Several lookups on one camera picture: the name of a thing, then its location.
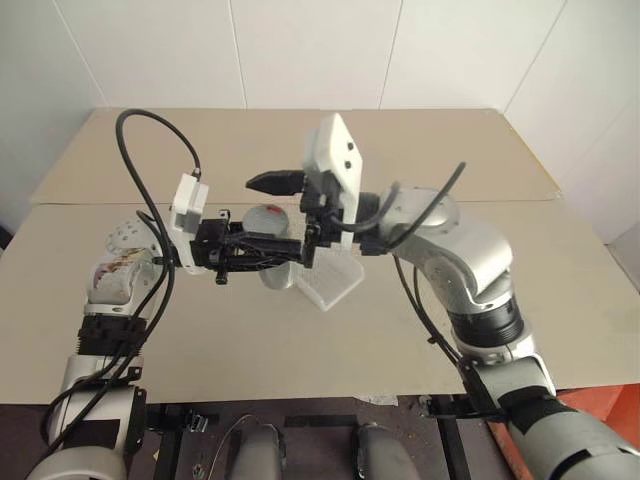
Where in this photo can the black metal table frame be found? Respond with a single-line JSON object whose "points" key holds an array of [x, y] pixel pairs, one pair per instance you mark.
{"points": [[450, 450]]}

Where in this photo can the white tape piece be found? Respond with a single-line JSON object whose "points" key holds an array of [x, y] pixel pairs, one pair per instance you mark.
{"points": [[376, 399]]}

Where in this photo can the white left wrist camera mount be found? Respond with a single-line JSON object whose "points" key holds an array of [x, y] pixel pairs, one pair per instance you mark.
{"points": [[187, 200]]}

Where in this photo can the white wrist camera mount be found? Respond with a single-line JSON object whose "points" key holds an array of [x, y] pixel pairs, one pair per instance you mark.
{"points": [[187, 200], [340, 150]]}

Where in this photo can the silver jar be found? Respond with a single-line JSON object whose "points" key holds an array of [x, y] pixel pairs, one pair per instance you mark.
{"points": [[275, 279]]}

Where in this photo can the dark grey rounded shape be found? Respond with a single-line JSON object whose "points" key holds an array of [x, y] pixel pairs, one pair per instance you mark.
{"points": [[385, 452], [260, 452]]}

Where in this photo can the orange object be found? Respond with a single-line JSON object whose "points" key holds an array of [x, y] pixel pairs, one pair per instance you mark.
{"points": [[600, 400]]}

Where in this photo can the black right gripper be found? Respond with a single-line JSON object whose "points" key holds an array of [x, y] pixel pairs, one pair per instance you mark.
{"points": [[322, 210]]}

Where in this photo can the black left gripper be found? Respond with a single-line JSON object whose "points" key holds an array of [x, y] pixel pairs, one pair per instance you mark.
{"points": [[210, 247]]}

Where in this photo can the clear plastic container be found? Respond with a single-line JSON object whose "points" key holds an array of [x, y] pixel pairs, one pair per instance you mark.
{"points": [[332, 282]]}

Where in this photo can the grey jar lid red label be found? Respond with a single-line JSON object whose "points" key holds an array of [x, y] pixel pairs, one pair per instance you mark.
{"points": [[262, 220]]}

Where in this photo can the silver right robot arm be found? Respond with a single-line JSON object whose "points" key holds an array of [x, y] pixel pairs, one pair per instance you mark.
{"points": [[475, 250]]}

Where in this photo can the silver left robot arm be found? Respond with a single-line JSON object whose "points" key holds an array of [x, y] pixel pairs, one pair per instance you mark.
{"points": [[100, 400]]}

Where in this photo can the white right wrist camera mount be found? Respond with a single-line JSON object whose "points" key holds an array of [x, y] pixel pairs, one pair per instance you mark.
{"points": [[340, 150]]}

